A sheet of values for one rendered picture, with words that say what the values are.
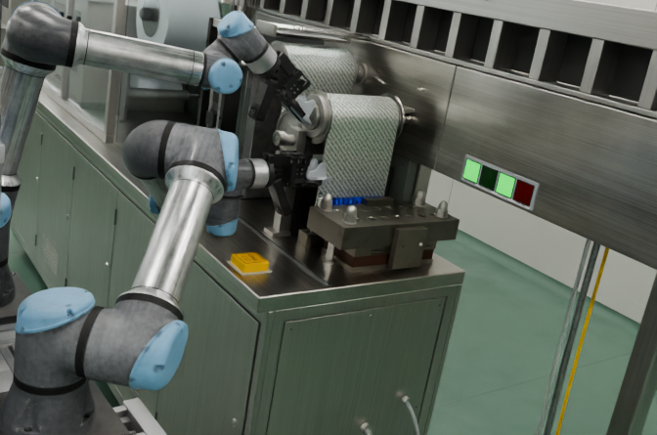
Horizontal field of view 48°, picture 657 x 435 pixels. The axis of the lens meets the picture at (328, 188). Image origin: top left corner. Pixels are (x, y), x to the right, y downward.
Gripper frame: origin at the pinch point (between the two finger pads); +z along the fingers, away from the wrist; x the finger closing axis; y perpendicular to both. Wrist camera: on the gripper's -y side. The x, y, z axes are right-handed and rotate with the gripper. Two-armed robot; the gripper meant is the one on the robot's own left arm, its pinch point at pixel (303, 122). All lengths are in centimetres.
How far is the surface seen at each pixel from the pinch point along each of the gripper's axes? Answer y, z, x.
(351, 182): -1.8, 21.8, -4.9
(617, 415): -7, 74, -77
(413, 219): 0.3, 32.1, -22.2
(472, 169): 19.7, 30.4, -28.8
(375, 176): 4.8, 27.2, -4.9
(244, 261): -37.7, 3.2, -16.2
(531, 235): 99, 270, 121
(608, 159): 31, 22, -66
